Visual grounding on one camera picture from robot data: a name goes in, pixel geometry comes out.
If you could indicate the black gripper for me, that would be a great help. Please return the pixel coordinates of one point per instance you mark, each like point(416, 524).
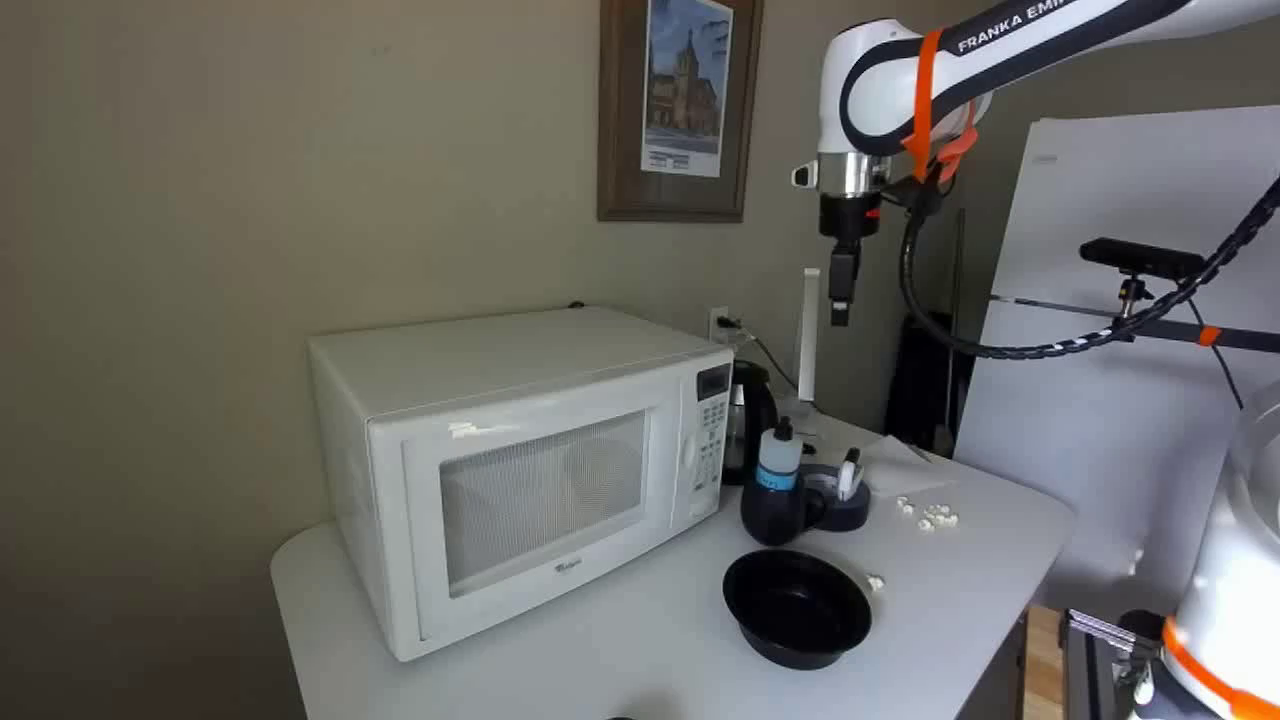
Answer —
point(849, 223)

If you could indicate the white green brush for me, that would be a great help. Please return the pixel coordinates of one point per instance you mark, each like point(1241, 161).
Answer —
point(844, 477)

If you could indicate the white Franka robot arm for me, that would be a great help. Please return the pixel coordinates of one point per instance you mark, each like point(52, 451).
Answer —
point(881, 67)

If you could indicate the white upright tube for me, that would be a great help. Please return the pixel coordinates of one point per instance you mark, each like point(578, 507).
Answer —
point(809, 335)

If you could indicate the dark glass bottle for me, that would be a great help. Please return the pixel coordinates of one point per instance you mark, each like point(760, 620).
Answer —
point(751, 414)

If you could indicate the white bottle blue label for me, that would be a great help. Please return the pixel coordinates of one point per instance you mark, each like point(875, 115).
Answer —
point(778, 461)

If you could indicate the small white crumb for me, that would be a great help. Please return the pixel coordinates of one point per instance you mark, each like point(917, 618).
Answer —
point(911, 507)
point(945, 518)

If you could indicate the black round bottle holder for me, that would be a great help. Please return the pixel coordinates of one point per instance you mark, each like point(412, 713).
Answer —
point(775, 518)

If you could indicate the wooden framed picture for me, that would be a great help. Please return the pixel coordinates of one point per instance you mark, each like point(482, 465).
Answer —
point(681, 106)

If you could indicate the white popcorn piece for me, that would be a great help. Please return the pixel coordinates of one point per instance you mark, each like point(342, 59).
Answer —
point(877, 580)

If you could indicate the black round bowl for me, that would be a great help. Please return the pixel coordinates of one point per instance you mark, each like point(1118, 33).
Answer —
point(798, 610)

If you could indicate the white microwave oven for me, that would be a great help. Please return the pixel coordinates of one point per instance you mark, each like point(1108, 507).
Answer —
point(520, 482)

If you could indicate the wooden robot stand top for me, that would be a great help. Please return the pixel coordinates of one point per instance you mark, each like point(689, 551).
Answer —
point(1042, 666)

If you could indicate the white wall outlet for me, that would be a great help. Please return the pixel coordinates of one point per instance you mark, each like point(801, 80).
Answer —
point(722, 322)

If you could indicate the black camera on tripod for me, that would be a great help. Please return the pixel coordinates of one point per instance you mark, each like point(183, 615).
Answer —
point(1143, 261)

